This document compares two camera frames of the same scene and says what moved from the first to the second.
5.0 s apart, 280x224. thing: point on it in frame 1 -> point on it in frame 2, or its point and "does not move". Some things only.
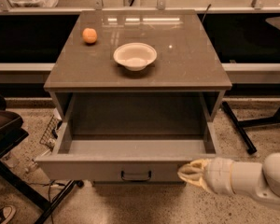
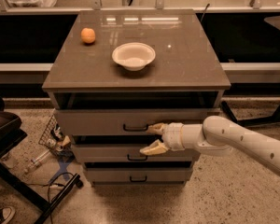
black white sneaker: [3, 215] does not move
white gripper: [220, 173] -> [173, 136]
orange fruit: [90, 35] does not move
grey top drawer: [121, 159] -> [128, 121]
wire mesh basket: [51, 132] does not move
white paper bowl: [134, 56] does not move
